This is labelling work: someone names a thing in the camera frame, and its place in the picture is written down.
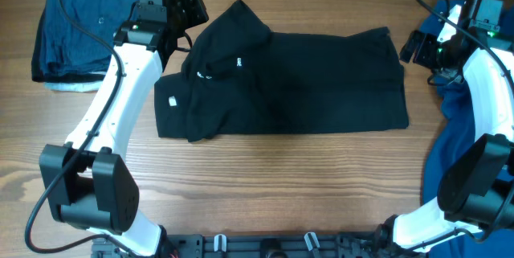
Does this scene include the blue polo shirt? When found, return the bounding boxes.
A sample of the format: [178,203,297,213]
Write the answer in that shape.
[419,0,514,258]

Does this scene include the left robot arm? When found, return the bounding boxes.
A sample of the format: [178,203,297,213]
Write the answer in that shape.
[25,0,209,257]

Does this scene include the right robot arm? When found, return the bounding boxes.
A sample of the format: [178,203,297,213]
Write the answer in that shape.
[373,29,513,257]

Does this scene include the folded dark blue shorts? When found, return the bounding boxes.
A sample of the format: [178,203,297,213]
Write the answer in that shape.
[42,0,137,76]

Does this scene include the black polo shirt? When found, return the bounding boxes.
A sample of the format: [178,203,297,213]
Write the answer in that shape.
[154,1,409,142]

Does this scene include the left black cable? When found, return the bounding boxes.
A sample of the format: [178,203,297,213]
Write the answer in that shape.
[23,0,194,255]

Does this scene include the folded light denim garment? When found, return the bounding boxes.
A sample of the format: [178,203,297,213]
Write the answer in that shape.
[44,81,102,92]

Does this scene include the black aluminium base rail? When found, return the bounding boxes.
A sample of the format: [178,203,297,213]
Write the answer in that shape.
[91,231,386,258]

